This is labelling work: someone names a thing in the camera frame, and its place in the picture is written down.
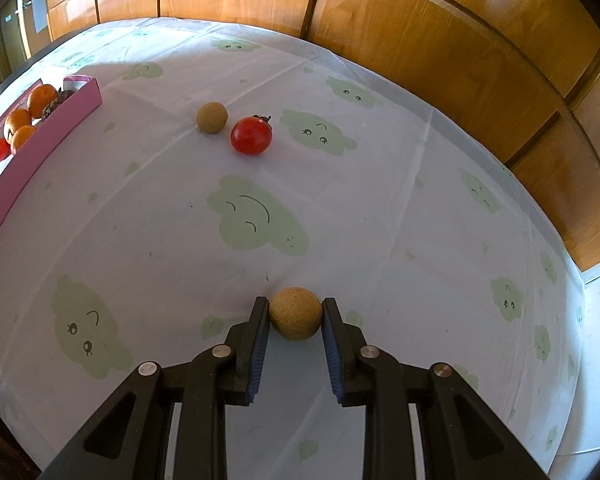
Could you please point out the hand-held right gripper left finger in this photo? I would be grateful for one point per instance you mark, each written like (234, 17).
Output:
(260, 350)

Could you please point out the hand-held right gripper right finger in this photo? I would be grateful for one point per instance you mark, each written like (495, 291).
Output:
(331, 355)

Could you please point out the tan round fruit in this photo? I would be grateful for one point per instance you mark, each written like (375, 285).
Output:
(296, 312)
(211, 117)

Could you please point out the pink box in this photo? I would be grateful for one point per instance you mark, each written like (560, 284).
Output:
(55, 130)

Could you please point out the large orange with leaf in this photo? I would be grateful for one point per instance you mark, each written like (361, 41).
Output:
(17, 121)

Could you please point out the white cloud-print tablecloth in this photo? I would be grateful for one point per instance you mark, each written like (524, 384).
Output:
(380, 200)

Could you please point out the red tomato with stem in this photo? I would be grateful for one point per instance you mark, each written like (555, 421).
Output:
(251, 136)

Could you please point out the dark brown fruit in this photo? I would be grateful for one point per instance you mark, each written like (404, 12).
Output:
(51, 107)
(66, 95)

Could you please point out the wooden panelled cabinet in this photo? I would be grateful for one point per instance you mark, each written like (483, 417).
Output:
(430, 45)

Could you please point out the small red tomato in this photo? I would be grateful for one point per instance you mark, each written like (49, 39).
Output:
(0, 150)

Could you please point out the dark cabinet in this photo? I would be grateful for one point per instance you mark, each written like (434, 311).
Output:
(15, 40)

